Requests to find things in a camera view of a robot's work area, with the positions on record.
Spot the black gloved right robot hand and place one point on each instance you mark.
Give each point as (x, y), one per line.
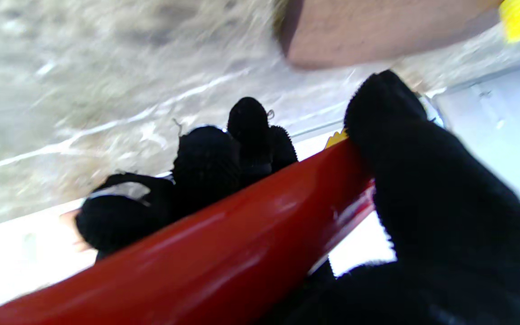
(458, 234)

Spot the brown wooden cutting board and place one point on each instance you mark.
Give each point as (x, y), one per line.
(377, 31)

